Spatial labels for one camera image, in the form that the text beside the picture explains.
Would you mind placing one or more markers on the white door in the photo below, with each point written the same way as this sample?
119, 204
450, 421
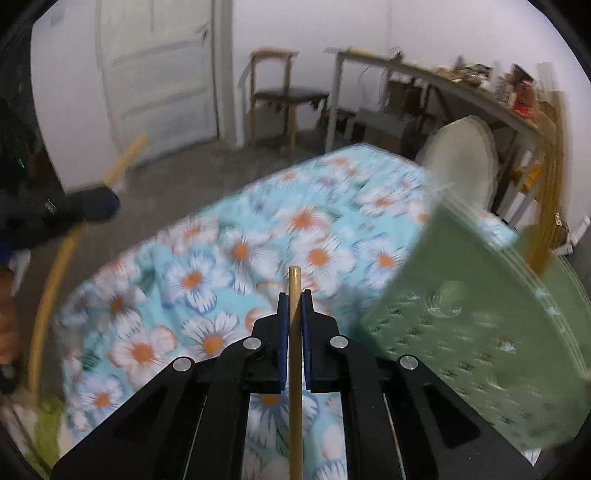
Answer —
157, 69

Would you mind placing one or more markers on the grey storage box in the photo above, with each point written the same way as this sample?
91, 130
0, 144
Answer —
383, 122

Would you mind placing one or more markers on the white wooden-top table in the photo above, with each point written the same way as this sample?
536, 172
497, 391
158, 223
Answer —
461, 85

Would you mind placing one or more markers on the green cloth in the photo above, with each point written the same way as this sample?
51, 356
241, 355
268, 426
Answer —
46, 434

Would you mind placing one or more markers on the person's left hand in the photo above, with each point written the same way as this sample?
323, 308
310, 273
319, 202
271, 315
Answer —
7, 318

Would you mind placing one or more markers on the green plastic basket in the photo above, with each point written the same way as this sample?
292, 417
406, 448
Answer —
461, 332

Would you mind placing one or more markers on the wooden chair with dark seat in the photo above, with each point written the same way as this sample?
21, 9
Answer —
286, 94

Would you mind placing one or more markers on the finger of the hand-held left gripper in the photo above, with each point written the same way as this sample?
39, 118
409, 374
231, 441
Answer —
97, 203

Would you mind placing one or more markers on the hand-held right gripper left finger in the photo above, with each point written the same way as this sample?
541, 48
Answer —
282, 341

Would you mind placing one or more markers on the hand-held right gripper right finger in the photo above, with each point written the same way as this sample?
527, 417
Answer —
307, 341

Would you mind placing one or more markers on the single wooden chopstick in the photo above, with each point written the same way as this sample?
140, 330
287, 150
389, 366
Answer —
295, 415
46, 300

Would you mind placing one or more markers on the floral light blue blanket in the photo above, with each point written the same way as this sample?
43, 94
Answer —
207, 277

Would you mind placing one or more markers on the white ceramic spoon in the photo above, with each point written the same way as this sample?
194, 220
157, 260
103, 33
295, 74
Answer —
461, 161

